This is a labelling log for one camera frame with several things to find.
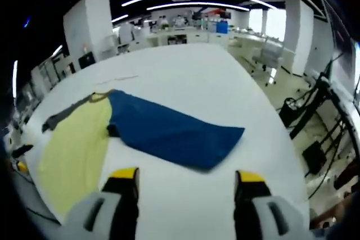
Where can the white counter with cabinets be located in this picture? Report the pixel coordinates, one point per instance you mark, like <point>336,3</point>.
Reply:
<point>194,37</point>

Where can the wide white pillar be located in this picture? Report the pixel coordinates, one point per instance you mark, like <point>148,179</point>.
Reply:
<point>88,26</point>

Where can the blue plastic box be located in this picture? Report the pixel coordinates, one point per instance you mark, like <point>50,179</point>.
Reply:
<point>221,26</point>

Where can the black box cabinet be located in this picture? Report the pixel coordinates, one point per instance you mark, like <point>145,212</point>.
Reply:
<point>86,60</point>

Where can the white tall cabinet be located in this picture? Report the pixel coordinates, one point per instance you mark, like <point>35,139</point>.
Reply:
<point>127,33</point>

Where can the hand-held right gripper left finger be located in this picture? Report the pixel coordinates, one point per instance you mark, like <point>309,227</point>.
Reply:
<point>92,217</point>

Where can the grey mesh office chair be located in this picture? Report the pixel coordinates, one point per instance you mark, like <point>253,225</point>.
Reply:
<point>270,54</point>

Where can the blue yellow black garment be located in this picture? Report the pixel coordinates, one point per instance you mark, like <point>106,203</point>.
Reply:
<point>168,130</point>

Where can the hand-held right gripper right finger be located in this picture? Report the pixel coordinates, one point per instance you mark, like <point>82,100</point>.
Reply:
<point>267,217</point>

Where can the narrow white pillar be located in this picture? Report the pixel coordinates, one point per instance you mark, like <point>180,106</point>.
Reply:
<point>299,35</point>

